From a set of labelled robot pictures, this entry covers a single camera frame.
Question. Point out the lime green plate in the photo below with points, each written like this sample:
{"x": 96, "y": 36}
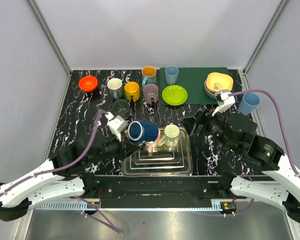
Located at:
{"x": 174, "y": 95}

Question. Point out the yellow square bowl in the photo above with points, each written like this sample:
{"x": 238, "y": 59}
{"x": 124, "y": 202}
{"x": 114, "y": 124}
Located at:
{"x": 219, "y": 76}

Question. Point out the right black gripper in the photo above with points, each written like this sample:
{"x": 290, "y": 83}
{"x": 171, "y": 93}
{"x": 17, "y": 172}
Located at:
{"x": 206, "y": 118}

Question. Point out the mauve pink mug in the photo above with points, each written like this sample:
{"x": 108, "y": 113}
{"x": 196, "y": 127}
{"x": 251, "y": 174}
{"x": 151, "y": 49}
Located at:
{"x": 151, "y": 93}

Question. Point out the orange red bowl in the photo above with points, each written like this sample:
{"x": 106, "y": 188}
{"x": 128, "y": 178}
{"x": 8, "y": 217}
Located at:
{"x": 88, "y": 84}

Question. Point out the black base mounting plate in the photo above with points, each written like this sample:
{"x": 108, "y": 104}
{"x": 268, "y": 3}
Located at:
{"x": 115, "y": 186}

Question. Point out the front aluminium rail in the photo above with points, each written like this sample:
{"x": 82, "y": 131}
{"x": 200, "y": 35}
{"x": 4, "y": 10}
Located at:
{"x": 135, "y": 202}

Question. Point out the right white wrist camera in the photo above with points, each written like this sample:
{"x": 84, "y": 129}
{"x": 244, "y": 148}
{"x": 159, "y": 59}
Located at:
{"x": 224, "y": 101}

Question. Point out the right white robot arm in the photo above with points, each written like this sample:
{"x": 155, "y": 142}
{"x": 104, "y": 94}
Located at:
{"x": 239, "y": 134}

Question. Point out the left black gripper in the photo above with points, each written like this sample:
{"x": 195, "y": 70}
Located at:
{"x": 126, "y": 139}

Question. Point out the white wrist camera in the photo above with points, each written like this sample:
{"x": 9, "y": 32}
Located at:
{"x": 116, "y": 124}
{"x": 224, "y": 101}

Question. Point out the yellow ribbed mug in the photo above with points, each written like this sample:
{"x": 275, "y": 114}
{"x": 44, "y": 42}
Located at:
{"x": 132, "y": 91}

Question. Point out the dark green mat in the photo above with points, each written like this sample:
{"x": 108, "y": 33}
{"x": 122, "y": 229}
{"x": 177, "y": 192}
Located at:
{"x": 192, "y": 79}

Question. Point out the light blue cup on mat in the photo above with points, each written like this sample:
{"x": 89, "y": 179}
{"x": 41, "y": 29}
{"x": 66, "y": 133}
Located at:
{"x": 171, "y": 75}

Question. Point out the light blue cup right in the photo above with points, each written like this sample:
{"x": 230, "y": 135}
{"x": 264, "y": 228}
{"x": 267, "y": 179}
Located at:
{"x": 248, "y": 103}

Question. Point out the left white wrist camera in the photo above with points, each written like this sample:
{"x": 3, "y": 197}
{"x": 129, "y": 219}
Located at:
{"x": 116, "y": 124}

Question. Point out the right aluminium frame post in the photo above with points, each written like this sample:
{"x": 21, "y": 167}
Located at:
{"x": 267, "y": 32}

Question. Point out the pink orange mug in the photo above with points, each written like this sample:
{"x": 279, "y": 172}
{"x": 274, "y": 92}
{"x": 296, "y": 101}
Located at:
{"x": 151, "y": 144}

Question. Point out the light green mug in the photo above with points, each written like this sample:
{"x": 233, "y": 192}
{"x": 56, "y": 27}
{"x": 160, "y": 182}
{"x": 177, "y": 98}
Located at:
{"x": 170, "y": 137}

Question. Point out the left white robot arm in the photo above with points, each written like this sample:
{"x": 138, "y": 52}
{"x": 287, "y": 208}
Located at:
{"x": 63, "y": 175}

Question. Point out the silver metal tray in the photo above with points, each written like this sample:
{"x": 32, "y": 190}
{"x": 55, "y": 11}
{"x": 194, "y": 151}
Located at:
{"x": 160, "y": 160}

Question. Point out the light blue patterned mug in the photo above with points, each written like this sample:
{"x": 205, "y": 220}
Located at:
{"x": 149, "y": 75}

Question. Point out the blue grey mug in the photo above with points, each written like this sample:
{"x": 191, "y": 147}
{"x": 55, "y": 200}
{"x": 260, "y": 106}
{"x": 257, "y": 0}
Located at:
{"x": 115, "y": 87}

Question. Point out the aluminium frame post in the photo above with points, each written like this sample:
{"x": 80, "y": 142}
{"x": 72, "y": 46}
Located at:
{"x": 48, "y": 34}
{"x": 267, "y": 32}

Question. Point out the left aluminium frame post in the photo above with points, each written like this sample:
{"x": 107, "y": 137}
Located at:
{"x": 48, "y": 34}

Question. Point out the dark grey mug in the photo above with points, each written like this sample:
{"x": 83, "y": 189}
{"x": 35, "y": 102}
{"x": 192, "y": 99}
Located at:
{"x": 121, "y": 107}

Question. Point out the grey bowl under yellow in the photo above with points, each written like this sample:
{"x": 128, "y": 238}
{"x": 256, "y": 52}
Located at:
{"x": 210, "y": 93}

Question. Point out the navy blue mug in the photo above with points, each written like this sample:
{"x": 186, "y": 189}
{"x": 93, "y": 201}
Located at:
{"x": 140, "y": 131}

